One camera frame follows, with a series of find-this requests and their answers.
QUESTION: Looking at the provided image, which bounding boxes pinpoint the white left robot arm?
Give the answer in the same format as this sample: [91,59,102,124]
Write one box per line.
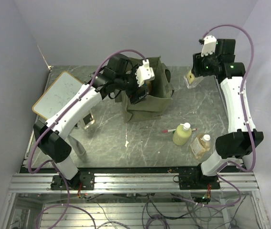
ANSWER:
[33,53,154,189]

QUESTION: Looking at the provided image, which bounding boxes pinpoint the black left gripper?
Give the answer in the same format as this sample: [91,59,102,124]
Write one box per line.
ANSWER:
[115,63,149,104]

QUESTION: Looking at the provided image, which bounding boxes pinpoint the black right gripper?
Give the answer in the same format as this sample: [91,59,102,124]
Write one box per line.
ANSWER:
[193,49,220,77]

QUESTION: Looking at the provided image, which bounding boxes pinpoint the orange bottle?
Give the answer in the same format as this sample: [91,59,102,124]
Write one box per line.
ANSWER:
[146,81,152,93]

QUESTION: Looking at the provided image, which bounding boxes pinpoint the olive green canvas bag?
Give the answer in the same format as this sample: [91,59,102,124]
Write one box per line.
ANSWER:
[115,57,174,123]

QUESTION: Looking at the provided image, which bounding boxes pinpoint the aluminium rail frame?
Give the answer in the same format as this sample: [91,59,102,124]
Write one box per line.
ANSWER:
[0,167,271,229]

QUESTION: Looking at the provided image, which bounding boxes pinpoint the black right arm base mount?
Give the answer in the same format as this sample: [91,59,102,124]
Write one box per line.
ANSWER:
[173,164,220,190]

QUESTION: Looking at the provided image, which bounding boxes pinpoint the loose cables under table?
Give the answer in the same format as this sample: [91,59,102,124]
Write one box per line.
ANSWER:
[61,190,243,229]

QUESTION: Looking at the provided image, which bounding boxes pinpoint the clear perfume bottle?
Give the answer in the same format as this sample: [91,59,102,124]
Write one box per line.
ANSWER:
[184,70,204,89]

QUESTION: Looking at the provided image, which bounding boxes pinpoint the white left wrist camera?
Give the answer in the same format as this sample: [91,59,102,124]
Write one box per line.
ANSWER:
[136,59,155,87]

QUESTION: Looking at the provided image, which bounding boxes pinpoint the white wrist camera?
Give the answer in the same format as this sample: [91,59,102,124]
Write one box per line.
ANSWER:
[199,35,217,57]
[136,59,155,87]

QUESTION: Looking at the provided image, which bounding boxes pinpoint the red and white marker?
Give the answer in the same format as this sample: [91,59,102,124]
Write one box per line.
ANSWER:
[162,128,197,133]

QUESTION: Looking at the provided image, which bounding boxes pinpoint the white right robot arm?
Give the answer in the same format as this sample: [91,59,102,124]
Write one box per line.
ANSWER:
[191,36,264,189]

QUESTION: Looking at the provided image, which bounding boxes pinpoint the amber liquid bottle, white cap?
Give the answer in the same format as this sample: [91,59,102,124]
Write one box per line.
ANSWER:
[190,133,211,159]

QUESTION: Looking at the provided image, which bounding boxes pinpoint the clear square bottle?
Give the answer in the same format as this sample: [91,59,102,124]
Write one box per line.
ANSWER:
[80,110,95,130]

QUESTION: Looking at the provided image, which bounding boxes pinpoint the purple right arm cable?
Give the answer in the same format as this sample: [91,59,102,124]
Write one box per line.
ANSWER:
[171,24,257,208]

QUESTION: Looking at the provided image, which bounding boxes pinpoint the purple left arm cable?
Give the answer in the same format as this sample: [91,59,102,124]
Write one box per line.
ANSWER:
[27,49,148,229]

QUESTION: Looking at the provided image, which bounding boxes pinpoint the yellow-framed small whiteboard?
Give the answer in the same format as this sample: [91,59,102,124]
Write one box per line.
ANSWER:
[32,71,82,120]

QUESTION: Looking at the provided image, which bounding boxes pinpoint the grey metallic tube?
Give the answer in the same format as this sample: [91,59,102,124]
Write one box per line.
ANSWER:
[67,135,86,157]

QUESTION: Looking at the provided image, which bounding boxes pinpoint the yellow-green pump bottle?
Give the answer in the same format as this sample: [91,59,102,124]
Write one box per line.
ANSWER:
[173,123,192,146]

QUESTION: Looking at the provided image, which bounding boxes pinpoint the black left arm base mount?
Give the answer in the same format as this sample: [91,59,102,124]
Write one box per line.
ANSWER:
[50,171,95,190]

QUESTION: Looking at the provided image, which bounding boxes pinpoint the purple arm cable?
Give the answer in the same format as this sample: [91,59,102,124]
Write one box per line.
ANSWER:
[27,49,148,229]
[171,24,257,208]

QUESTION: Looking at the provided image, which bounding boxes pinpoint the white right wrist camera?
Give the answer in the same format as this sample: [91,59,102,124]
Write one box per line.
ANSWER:
[199,35,217,57]

